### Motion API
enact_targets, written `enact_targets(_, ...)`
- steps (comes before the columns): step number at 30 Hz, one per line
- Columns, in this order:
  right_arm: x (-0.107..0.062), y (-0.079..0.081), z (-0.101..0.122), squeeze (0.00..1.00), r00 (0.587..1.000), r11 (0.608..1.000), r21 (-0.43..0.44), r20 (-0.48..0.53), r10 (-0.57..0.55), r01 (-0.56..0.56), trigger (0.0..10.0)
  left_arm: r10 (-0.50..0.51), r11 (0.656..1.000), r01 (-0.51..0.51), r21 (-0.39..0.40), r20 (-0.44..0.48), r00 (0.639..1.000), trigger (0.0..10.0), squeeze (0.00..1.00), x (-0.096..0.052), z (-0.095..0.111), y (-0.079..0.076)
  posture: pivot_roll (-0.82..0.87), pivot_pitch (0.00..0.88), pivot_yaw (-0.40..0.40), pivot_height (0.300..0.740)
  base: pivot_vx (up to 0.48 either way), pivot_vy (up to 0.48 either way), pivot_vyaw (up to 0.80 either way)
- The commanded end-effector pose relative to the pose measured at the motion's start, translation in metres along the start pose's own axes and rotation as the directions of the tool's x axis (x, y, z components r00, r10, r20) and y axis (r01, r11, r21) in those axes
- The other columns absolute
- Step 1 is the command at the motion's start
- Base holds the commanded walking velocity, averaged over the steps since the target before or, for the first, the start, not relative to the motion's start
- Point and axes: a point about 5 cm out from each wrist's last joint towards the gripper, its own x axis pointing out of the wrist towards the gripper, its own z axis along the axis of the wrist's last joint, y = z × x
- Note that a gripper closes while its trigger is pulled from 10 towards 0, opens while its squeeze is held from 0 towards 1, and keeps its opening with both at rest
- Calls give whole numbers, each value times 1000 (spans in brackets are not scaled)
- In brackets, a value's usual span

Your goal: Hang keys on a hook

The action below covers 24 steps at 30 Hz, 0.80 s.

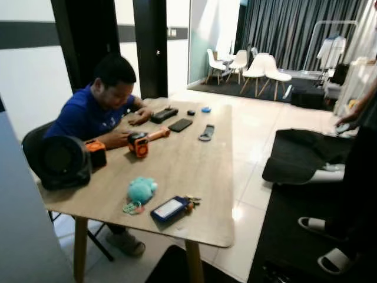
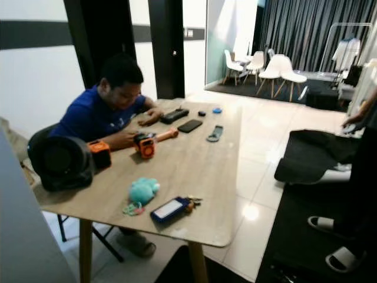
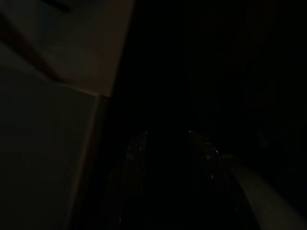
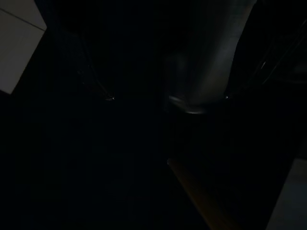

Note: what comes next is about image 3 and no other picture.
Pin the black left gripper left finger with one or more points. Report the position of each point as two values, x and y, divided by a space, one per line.
129 182

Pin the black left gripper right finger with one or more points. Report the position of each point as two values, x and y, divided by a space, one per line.
216 191

